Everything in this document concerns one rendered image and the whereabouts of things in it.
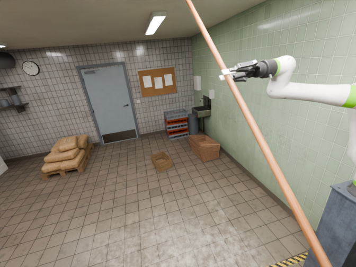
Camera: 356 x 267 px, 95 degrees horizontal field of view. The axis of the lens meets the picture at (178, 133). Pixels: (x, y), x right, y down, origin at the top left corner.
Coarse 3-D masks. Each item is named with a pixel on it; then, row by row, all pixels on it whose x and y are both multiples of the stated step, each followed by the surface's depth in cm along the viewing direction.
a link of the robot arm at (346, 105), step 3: (351, 87) 81; (354, 87) 80; (351, 90) 80; (354, 90) 80; (351, 93) 80; (354, 93) 79; (351, 96) 80; (354, 96) 80; (348, 99) 81; (351, 99) 80; (354, 99) 80; (345, 102) 82; (348, 102) 82; (351, 102) 81; (354, 102) 80; (342, 105) 84; (345, 105) 84; (348, 105) 83; (351, 105) 82; (354, 105) 81; (351, 108) 84; (354, 108) 83
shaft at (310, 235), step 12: (192, 12) 104; (204, 36) 94; (216, 60) 87; (228, 84) 80; (240, 96) 75; (240, 108) 74; (252, 120) 70; (264, 144) 65; (264, 156) 65; (276, 168) 61; (288, 192) 57; (300, 216) 54; (312, 240) 52; (324, 252) 50; (324, 264) 49
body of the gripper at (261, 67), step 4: (260, 64) 83; (264, 64) 83; (248, 68) 83; (252, 68) 82; (256, 68) 83; (260, 68) 83; (264, 68) 83; (244, 72) 86; (256, 72) 85; (260, 72) 83; (264, 72) 84; (252, 76) 88; (256, 76) 86; (260, 76) 86
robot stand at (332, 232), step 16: (336, 192) 105; (336, 208) 107; (352, 208) 98; (320, 224) 120; (336, 224) 109; (352, 224) 99; (320, 240) 122; (336, 240) 110; (352, 240) 101; (304, 256) 175; (336, 256) 112; (352, 256) 108
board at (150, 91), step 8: (144, 72) 437; (152, 72) 442; (160, 72) 447; (168, 72) 453; (152, 80) 450; (144, 88) 453; (152, 88) 458; (160, 88) 464; (168, 88) 470; (176, 88) 475; (144, 96) 461; (152, 96) 466
